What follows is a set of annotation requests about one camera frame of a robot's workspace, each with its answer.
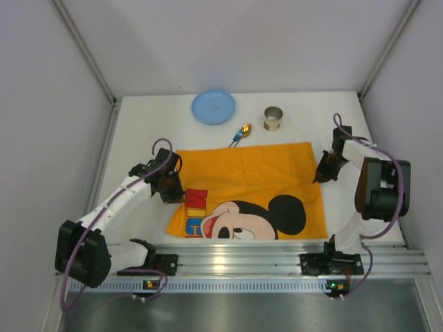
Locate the orange cartoon mouse towel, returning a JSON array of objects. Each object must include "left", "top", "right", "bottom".
[{"left": 166, "top": 142, "right": 327, "bottom": 241}]

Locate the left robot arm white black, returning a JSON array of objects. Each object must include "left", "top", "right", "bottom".
[{"left": 55, "top": 148, "right": 185, "bottom": 288}]

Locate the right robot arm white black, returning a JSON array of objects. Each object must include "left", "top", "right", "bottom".
[{"left": 313, "top": 126, "right": 412, "bottom": 255}]

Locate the small metal cup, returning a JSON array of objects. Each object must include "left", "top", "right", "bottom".
[{"left": 263, "top": 107, "right": 283, "bottom": 131}]

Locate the blue fork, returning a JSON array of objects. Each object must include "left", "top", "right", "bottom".
[{"left": 228, "top": 128, "right": 243, "bottom": 148}]

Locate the gold metal spoon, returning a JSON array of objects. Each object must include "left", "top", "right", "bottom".
[{"left": 241, "top": 123, "right": 252, "bottom": 139}]

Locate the light blue plate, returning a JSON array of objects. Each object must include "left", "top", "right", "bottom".
[{"left": 191, "top": 89, "right": 236, "bottom": 125}]

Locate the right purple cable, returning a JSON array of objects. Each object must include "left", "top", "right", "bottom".
[{"left": 332, "top": 113, "right": 406, "bottom": 301}]

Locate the purple cable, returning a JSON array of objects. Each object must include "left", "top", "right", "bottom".
[
  {"left": 60, "top": 138, "right": 174, "bottom": 312},
  {"left": 332, "top": 113, "right": 406, "bottom": 301}
]

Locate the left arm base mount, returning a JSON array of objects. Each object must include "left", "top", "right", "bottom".
[{"left": 117, "top": 254, "right": 179, "bottom": 277}]

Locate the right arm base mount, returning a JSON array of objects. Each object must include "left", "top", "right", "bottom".
[{"left": 300, "top": 253, "right": 364, "bottom": 277}]

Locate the aluminium rail beam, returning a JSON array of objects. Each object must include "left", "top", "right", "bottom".
[{"left": 55, "top": 243, "right": 432, "bottom": 277}]

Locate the slotted cable duct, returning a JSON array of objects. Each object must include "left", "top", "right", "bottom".
[{"left": 69, "top": 278, "right": 348, "bottom": 293}]

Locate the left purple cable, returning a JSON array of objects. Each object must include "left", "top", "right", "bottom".
[{"left": 60, "top": 138, "right": 174, "bottom": 312}]

